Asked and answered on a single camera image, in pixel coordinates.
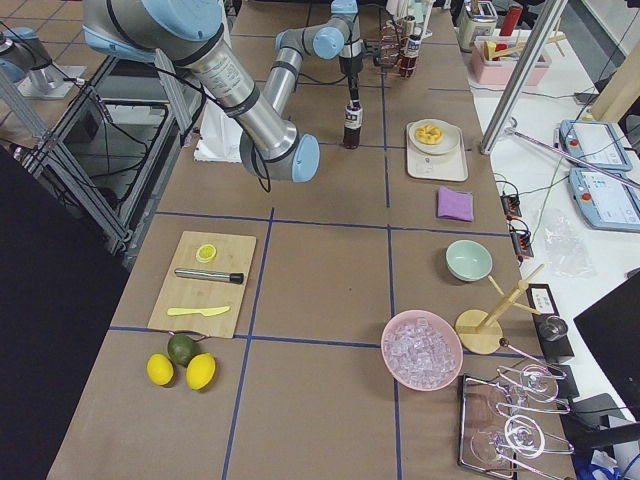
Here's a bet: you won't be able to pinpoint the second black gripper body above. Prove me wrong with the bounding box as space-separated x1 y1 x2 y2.
339 53 363 90

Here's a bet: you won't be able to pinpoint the tea bottle white cap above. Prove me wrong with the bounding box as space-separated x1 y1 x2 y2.
343 101 363 149

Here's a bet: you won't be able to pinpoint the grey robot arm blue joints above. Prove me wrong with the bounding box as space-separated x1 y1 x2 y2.
1 27 72 100

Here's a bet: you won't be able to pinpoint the second grey robot arm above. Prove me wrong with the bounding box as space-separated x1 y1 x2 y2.
83 0 363 182

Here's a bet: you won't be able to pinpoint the front tea bottle in rack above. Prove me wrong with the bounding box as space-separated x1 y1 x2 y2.
398 27 422 78

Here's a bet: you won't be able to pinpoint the cream rectangular serving tray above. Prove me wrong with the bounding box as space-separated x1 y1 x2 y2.
406 122 468 182

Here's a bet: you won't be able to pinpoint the glass rack metal tray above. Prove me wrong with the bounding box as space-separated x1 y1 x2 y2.
457 362 574 479

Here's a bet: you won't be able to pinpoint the round cream plate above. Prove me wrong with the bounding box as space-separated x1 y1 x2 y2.
407 119 461 155

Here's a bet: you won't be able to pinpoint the pink bin with cups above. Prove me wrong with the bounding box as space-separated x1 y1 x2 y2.
471 36 551 86

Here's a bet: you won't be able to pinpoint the folded purple cloth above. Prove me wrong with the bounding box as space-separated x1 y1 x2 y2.
436 187 474 222

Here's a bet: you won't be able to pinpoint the red black connector upper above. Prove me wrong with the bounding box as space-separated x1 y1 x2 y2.
500 194 521 219

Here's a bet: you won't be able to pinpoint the red black connector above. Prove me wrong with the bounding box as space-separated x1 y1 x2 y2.
500 194 521 219
509 228 534 261

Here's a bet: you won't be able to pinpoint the mint green bowl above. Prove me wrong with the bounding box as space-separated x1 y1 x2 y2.
445 239 493 282

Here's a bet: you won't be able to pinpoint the lemon slice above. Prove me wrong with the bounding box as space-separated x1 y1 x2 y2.
195 243 217 263

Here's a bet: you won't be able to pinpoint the steel muddler black tip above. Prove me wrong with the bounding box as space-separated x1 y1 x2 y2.
174 268 244 285

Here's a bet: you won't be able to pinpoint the red black connector lower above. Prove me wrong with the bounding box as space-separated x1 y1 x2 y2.
509 228 534 261

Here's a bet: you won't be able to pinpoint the upper teach pendant tablet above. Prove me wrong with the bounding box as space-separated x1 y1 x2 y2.
559 120 632 172

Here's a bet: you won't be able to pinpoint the teach pendant tablet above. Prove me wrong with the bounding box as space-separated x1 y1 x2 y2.
569 168 639 233
559 120 632 172

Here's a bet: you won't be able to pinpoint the wooden cutting board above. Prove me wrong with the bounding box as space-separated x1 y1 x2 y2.
148 231 256 338

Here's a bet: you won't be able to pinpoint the pink bowl with ice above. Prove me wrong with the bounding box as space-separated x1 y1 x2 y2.
381 310 463 392

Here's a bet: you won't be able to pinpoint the clear plastic bag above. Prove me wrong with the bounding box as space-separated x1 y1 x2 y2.
541 208 596 278

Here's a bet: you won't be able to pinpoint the wooden stand round base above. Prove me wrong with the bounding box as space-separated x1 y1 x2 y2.
453 263 545 356

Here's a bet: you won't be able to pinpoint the lower teach pendant tablet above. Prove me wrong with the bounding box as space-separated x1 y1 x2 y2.
569 168 639 233

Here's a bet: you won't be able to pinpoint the yellow plastic knife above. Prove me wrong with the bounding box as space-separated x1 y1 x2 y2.
166 306 231 317

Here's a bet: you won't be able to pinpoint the green lime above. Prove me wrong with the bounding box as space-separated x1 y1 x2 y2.
167 334 197 367

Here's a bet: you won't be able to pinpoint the yellow lemon left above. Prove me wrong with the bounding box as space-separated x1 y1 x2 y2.
146 353 174 386

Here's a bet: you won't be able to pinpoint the copper wire bottle rack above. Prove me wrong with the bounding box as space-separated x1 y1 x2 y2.
374 15 417 78

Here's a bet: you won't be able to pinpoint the glazed ring donut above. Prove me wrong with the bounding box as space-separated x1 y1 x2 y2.
414 124 444 145

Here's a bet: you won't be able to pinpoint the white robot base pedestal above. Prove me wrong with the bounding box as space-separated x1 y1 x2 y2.
194 101 242 163

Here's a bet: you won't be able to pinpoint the aluminium frame post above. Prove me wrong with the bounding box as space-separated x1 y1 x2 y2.
480 0 568 155

